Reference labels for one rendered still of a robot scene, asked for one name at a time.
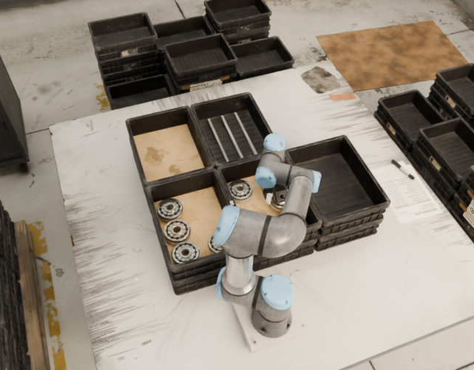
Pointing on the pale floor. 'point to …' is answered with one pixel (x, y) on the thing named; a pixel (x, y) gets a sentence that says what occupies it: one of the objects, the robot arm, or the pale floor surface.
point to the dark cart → (5, 118)
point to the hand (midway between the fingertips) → (274, 202)
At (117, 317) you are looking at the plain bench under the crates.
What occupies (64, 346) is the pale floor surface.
